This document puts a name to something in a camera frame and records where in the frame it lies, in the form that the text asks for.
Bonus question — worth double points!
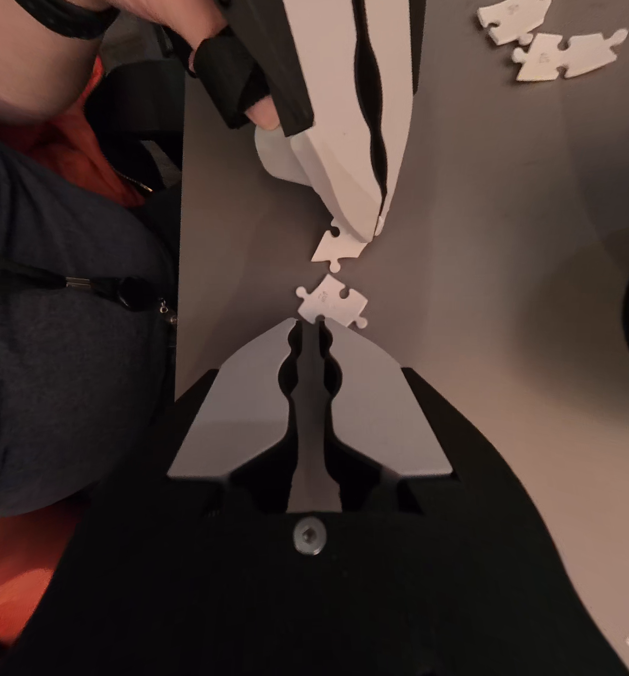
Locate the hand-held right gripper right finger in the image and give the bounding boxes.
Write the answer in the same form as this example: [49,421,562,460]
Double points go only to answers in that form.
[319,318,453,480]

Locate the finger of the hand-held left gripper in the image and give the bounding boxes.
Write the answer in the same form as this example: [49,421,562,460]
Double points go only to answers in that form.
[286,0,388,242]
[352,0,427,237]

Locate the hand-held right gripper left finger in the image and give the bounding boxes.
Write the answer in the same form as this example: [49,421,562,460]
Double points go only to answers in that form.
[166,317,304,481]

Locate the white puzzle piece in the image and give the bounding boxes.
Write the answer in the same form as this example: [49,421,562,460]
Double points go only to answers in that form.
[310,218,370,274]
[295,273,369,330]
[475,0,554,47]

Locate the joined white puzzle pieces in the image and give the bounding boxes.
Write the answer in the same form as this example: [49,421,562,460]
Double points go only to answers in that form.
[511,28,629,83]

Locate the person's left hand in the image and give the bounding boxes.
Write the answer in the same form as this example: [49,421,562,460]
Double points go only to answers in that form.
[106,0,282,132]

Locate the black wristband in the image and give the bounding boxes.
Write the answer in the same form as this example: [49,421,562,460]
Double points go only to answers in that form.
[13,0,121,40]

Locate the black badge reel lanyard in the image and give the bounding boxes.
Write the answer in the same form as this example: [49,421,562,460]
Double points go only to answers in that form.
[0,247,179,327]

